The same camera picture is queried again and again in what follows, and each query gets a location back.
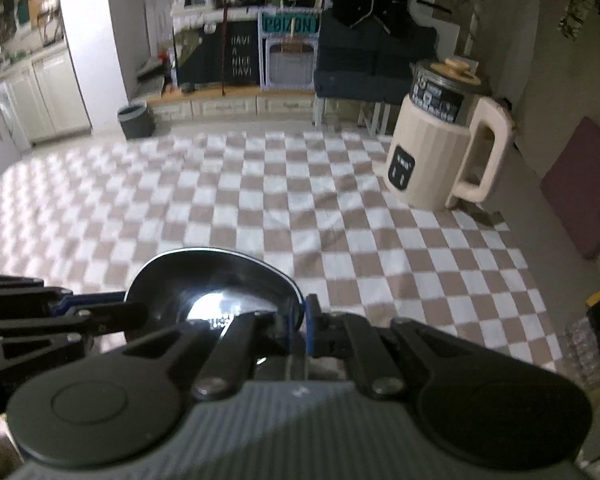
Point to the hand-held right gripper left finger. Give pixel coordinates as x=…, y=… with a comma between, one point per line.
x=282, y=335

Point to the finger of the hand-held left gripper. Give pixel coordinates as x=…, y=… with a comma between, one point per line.
x=80, y=300
x=105, y=321

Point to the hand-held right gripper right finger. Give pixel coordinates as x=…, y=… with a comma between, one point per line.
x=315, y=332

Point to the round steel bowl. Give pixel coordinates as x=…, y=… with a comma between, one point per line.
x=205, y=275

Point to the checkered tablecloth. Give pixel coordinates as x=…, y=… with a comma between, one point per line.
x=280, y=200

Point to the grey trash bin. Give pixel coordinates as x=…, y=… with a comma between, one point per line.
x=136, y=121

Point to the white kitchen cabinet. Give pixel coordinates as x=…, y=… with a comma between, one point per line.
x=55, y=95

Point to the low white drawer cabinet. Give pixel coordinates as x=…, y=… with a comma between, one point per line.
x=230, y=105

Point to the dark cushioned chair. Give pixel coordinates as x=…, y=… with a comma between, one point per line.
x=360, y=75

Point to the white toy oven box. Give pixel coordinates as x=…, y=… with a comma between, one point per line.
x=290, y=65

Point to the pack of water bottles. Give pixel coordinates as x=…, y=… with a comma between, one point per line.
x=585, y=355

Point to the black sign board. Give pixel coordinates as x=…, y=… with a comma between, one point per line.
x=240, y=55

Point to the purple cushion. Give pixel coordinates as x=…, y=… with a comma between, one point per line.
x=585, y=185

